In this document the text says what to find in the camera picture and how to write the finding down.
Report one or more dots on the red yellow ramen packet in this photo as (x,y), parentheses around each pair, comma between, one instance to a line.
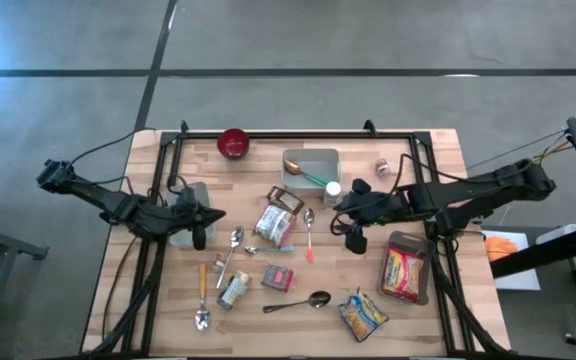
(402,275)

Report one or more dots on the small clear glass jar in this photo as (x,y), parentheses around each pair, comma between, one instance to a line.
(382,168)

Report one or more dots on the black metal stand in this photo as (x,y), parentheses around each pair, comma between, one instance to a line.
(543,256)

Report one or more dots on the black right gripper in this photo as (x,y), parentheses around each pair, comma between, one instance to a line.
(383,207)

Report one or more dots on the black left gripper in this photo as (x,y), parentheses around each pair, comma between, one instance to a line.
(180,217)

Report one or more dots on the white red foil pouch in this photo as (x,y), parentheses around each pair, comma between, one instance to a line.
(274,226)

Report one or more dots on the yellow blue noodle packet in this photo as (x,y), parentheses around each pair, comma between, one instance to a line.
(363,315)

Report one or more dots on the brown snack packet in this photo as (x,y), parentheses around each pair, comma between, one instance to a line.
(288,200)

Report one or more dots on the pale grey plastic bin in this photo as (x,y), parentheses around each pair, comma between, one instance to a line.
(318,160)

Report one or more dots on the black aluminium frame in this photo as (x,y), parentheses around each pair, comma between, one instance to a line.
(258,135)

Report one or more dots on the bagel seasoning jar white lid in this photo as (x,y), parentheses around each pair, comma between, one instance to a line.
(333,189)

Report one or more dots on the dark metal spoon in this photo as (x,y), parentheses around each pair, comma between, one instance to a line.
(319,299)

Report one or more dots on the orange cloth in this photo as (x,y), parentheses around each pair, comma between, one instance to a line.
(500,248)

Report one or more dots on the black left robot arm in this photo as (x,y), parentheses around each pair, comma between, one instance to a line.
(113,200)

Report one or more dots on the dark grey plastic bin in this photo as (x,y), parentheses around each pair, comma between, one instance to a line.
(408,239)

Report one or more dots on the large silver spoon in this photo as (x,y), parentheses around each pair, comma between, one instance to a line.
(237,236)

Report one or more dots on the white sheet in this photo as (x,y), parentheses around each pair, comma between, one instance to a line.
(518,280)

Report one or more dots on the white plastic container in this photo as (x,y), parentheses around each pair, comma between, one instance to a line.
(558,232)

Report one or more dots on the small saffron jar cork stopper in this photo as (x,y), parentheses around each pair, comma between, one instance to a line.
(217,262)

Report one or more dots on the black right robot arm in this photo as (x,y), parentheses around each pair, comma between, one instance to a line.
(468,192)

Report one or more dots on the seasoning jar gold lid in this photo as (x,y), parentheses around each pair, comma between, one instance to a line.
(233,292)

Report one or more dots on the grey metal table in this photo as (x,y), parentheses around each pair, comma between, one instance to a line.
(3,246)

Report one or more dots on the red bowl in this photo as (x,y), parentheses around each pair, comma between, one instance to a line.
(233,144)

